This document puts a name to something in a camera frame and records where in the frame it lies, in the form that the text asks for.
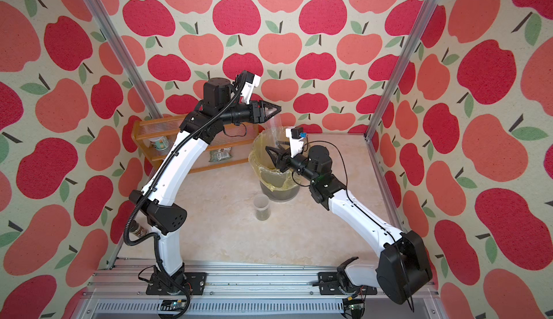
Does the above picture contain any short clear jar with beans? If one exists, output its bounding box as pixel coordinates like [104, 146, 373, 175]
[253, 195, 271, 221]

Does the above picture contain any right aluminium frame post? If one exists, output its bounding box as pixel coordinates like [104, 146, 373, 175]
[365, 0, 454, 140]

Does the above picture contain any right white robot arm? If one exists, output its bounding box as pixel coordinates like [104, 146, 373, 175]
[266, 146, 433, 305]

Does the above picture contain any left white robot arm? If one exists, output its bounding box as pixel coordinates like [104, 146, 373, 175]
[123, 71, 281, 296]

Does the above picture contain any aluminium frame post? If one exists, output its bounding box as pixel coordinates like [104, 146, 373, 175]
[365, 0, 454, 140]
[83, 0, 163, 119]

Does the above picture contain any orange wooden shelf rack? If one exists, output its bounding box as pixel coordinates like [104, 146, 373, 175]
[131, 115, 262, 173]

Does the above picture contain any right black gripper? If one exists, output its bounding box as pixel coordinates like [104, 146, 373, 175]
[268, 140, 318, 188]

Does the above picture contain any white printed cup on shelf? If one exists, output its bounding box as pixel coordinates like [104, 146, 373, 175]
[149, 136, 170, 151]

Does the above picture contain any small circuit board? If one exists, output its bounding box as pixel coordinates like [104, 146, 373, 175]
[160, 300, 188, 311]

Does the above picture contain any left aluminium frame post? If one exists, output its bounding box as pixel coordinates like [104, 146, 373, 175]
[83, 0, 163, 119]

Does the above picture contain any green packet on shelf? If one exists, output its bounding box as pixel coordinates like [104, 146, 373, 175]
[209, 147, 232, 163]

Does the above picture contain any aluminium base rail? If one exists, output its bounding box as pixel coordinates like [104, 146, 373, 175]
[70, 259, 447, 318]

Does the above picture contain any tall clear jar with beans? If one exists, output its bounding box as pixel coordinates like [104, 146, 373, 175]
[266, 113, 288, 147]

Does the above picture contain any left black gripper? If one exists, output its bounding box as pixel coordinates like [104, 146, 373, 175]
[219, 98, 282, 126]

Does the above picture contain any grey bin with yellow bag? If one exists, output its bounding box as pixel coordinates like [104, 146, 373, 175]
[249, 130, 300, 202]

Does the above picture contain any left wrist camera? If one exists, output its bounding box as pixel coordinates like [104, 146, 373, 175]
[236, 71, 261, 105]

